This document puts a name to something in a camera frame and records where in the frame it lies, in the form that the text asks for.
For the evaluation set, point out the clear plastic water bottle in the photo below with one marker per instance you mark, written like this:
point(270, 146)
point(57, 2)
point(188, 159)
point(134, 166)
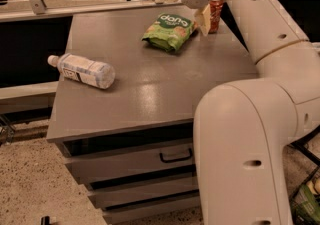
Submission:
point(81, 69)

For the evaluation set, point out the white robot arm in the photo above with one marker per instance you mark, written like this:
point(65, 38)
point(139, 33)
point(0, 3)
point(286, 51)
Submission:
point(242, 127)

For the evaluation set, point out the bottom grey drawer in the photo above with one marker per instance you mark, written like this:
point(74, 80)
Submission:
point(131, 214)

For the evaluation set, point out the black drawer handle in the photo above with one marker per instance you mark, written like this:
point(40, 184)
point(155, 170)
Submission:
point(176, 157)

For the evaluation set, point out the black wire basket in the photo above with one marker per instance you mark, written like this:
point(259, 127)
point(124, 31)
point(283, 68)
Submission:
point(305, 201)

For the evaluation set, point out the top grey drawer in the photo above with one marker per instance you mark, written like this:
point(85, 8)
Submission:
point(125, 162)

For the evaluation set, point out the grey drawer cabinet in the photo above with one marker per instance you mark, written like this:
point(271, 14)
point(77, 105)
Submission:
point(154, 95)

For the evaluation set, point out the grey drawer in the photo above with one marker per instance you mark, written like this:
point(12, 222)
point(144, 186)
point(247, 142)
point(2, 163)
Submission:
point(125, 162)
point(131, 214)
point(141, 191)

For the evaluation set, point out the green rice chip bag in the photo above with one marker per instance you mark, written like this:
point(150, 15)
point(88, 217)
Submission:
point(169, 32)

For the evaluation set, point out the red cola can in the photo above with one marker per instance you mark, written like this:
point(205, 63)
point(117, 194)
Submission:
point(215, 12)

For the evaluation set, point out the middle grey drawer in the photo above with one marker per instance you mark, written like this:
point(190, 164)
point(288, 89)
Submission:
point(141, 191)

